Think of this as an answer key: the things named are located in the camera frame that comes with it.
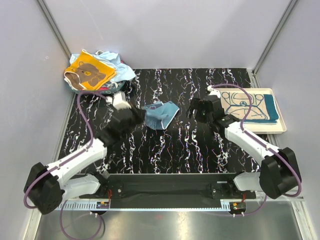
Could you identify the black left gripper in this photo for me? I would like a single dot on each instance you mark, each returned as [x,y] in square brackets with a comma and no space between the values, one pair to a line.
[140,115]

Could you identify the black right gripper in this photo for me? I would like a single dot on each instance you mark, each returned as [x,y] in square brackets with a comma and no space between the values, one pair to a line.
[196,104]

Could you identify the dark blue towel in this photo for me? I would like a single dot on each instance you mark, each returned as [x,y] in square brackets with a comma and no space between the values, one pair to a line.
[159,115]

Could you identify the teal beige Doraemon towel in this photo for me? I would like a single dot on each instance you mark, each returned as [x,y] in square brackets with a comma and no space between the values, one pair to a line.
[254,108]

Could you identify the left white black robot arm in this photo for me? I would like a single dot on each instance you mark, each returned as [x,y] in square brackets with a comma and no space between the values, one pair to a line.
[47,186]

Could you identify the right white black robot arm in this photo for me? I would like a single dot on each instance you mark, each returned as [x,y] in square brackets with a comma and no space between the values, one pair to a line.
[279,172]

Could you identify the pink cloth in basket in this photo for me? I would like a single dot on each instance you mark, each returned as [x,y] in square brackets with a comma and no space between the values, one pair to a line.
[110,85]

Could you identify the light blue towel in basket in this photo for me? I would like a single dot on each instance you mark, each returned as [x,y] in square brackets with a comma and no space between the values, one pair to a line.
[123,71]

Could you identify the yellow towel in basket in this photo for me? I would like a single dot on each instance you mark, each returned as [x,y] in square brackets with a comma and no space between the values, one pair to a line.
[87,73]

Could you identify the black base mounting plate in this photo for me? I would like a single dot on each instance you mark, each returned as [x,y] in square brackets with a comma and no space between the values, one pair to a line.
[166,192]

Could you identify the white square tray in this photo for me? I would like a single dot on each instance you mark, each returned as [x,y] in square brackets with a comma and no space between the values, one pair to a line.
[259,128]

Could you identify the left small circuit board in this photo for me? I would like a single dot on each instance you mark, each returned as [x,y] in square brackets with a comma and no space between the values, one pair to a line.
[102,204]

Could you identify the small circuit board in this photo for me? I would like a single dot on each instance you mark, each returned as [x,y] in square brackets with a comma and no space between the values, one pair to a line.
[239,205]
[102,204]

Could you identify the right small circuit board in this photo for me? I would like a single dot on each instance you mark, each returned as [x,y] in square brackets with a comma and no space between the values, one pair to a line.
[239,205]

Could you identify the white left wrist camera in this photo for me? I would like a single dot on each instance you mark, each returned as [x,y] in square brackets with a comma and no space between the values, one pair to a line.
[118,101]

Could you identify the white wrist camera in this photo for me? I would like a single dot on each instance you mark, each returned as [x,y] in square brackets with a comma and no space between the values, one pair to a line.
[213,92]
[118,101]

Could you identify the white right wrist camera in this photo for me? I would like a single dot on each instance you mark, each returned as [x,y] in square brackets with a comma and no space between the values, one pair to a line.
[213,92]

